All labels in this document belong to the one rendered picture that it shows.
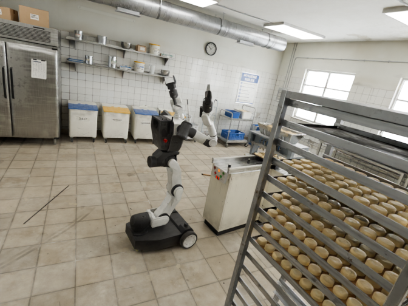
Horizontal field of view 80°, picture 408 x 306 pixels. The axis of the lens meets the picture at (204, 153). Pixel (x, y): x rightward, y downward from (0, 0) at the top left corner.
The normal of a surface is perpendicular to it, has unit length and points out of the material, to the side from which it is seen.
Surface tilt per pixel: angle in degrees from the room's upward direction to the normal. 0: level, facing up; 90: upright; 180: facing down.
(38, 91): 90
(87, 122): 91
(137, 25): 90
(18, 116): 90
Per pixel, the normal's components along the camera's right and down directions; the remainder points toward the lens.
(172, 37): 0.43, 0.36
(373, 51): -0.89, 0.00
